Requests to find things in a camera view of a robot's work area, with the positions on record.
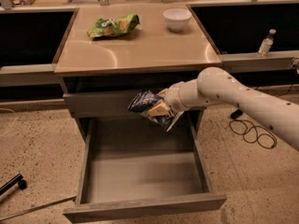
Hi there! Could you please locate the green chip bag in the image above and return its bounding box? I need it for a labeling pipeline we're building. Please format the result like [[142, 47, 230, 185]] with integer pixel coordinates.
[[87, 14, 139, 38]]

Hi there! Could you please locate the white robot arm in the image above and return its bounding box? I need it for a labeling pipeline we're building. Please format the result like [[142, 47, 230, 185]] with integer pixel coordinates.
[[148, 67, 299, 150]]

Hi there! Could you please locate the grey drawer cabinet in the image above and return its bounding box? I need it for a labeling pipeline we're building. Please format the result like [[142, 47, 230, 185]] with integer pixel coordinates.
[[51, 2, 228, 224]]

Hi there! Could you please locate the open grey middle drawer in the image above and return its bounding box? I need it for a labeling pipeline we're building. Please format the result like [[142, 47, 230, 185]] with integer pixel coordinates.
[[64, 111, 226, 224]]

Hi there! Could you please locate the blue Kettle chip bag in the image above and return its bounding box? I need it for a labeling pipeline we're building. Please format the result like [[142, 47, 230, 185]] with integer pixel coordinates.
[[127, 91, 184, 132]]

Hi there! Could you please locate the closed grey top drawer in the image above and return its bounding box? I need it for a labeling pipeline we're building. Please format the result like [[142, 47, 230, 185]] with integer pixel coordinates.
[[63, 87, 206, 119]]

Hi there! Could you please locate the black chair caster leg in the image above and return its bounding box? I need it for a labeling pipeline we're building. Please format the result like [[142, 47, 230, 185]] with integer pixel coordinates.
[[0, 174, 27, 196]]

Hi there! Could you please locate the black power adapter cable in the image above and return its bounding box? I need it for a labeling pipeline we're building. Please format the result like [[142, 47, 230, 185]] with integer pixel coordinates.
[[229, 84, 297, 150]]

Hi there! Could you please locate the clear plastic water bottle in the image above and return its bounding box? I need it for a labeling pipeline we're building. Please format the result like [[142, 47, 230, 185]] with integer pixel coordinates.
[[258, 29, 277, 57]]

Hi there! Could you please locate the white ceramic bowl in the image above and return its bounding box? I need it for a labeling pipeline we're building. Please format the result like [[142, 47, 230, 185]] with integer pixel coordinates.
[[164, 8, 192, 32]]

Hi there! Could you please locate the grey metal floor strip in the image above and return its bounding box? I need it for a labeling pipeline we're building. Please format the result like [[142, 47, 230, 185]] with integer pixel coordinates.
[[0, 196, 77, 221]]

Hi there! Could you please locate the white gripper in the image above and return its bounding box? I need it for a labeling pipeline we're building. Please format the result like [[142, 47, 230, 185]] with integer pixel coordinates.
[[147, 79, 205, 119]]

